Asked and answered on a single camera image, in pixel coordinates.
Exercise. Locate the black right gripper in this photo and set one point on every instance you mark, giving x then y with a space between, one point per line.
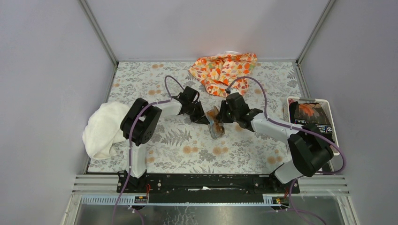
220 116

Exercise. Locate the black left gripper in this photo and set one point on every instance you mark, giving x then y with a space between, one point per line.
201 118

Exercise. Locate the clear pink sunglasses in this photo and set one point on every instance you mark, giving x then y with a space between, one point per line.
214 125

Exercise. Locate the plaid glasses case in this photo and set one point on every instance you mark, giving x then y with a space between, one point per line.
213 135

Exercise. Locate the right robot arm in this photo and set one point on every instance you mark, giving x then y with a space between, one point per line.
309 149

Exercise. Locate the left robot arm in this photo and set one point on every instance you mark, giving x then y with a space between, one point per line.
140 122

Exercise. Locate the orange floral fabric pouch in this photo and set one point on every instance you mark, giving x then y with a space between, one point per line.
217 73

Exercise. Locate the dark clothing in basket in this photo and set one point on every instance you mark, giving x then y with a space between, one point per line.
304 113

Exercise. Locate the white towel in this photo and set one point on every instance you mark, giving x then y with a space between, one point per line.
103 130

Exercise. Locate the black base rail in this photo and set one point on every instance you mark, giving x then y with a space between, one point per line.
204 188

